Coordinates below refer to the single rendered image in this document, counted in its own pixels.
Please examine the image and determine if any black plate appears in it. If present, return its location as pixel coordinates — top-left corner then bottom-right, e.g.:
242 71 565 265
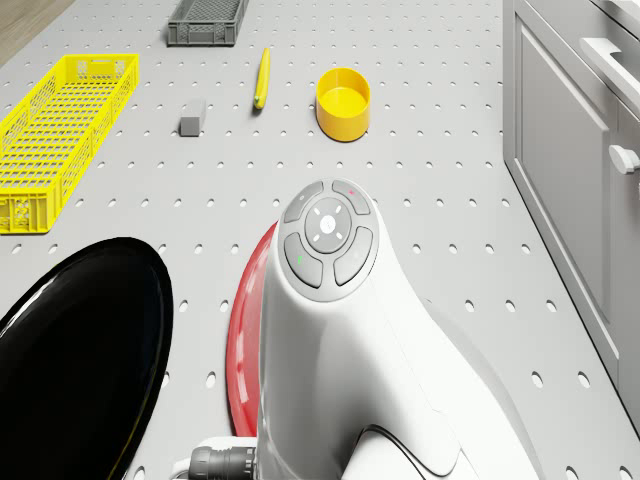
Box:
0 236 175 480

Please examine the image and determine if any white cabinet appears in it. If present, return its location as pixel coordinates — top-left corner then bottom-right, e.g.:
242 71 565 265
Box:
501 0 640 437

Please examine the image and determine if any banana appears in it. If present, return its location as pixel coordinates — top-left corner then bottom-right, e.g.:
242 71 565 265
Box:
252 47 272 111

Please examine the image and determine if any dark grey basket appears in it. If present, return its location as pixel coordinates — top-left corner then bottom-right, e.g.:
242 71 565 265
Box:
166 0 250 48

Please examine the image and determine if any yellow basket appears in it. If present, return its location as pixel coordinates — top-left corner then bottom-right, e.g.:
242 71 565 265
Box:
0 53 141 236

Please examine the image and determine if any yellow bowl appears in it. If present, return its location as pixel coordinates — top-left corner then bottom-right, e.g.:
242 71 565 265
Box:
314 67 372 143

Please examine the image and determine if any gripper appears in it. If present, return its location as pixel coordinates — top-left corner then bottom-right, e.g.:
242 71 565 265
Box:
171 434 259 480

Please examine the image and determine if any grey cube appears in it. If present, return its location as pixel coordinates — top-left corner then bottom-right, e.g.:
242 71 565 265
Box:
178 97 208 138

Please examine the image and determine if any red plate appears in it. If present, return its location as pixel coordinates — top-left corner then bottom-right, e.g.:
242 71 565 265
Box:
225 220 280 440

